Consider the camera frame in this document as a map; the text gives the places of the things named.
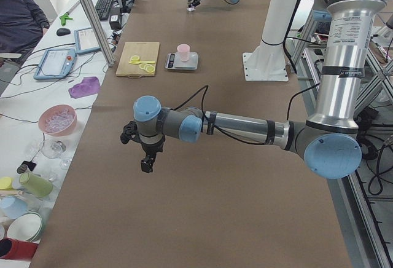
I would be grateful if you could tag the digital kitchen scale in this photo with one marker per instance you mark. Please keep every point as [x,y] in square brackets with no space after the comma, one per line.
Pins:
[174,62]

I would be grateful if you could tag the lemon slice front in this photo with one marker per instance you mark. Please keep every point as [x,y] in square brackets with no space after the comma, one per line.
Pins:
[151,70]

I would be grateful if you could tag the pink plastic cup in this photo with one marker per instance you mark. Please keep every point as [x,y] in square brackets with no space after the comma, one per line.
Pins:
[183,51]

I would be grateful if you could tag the white green-rimmed bowl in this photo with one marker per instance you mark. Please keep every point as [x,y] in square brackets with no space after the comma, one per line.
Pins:
[27,227]

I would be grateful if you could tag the blue teach pendant near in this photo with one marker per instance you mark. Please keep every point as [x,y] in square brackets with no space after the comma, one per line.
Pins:
[55,64]

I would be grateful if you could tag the aluminium frame post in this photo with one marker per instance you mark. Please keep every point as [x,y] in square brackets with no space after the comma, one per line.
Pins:
[95,23]

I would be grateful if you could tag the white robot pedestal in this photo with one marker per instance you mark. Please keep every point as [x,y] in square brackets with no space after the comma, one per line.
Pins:
[267,61]

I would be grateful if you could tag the pink bowl with ice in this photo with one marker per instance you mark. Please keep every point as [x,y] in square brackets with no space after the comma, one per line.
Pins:
[59,120]

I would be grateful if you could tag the blue teach pendant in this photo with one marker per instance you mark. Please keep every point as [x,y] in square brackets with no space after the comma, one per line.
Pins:
[55,64]
[86,41]

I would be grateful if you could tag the lemon slice pair top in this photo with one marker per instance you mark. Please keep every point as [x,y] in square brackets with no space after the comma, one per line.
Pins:
[135,58]

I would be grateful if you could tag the yellow plastic knife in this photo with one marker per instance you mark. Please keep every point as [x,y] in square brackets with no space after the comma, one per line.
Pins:
[142,62]

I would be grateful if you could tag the seated person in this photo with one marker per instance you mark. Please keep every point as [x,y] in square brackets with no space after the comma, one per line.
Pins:
[23,24]

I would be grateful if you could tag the purple cloth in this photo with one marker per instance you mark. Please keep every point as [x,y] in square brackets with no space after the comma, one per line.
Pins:
[88,86]

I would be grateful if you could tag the wooden cutting board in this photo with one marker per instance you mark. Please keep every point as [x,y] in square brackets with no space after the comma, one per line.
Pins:
[146,51]

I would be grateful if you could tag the black computer mouse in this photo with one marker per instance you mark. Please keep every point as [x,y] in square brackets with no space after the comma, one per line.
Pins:
[63,31]

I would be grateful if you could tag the yellow cup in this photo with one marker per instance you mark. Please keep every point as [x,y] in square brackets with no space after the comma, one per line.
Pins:
[6,183]

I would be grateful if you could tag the red cup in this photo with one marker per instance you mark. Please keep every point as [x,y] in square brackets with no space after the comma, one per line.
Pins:
[17,250]

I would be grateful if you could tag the black keyboard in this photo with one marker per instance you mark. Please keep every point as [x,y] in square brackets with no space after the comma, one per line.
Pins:
[102,8]

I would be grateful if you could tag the clear wine glass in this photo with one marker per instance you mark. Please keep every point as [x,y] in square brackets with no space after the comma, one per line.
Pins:
[52,149]

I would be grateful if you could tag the blue teach pendant far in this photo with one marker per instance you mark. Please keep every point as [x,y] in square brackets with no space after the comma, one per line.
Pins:
[86,41]

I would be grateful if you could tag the green cup lying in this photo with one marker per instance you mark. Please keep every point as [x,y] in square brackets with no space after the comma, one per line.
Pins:
[35,184]

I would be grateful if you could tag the light blue cup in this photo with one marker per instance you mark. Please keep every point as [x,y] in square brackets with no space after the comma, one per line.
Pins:
[13,207]

